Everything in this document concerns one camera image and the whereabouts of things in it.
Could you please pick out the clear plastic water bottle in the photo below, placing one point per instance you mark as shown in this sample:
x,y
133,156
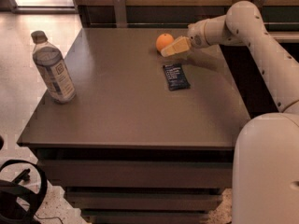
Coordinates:
x,y
51,66

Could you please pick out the wooden wall shelf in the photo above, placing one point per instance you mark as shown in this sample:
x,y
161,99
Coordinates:
x,y
281,16

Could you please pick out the dark blue snack packet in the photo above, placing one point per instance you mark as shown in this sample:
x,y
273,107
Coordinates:
x,y
175,77

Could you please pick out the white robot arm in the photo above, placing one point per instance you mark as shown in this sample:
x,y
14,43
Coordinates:
x,y
266,160

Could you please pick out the orange fruit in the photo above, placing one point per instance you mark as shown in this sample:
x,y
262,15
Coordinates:
x,y
163,40

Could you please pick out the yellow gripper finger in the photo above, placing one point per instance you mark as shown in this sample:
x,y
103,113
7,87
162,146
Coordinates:
x,y
179,45

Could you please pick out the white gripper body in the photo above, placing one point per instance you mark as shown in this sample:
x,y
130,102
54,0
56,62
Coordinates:
x,y
196,36

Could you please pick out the left metal bracket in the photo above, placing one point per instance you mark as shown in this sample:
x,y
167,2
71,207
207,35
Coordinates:
x,y
120,13

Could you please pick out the grey drawer cabinet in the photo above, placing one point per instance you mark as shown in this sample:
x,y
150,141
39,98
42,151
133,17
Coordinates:
x,y
126,149

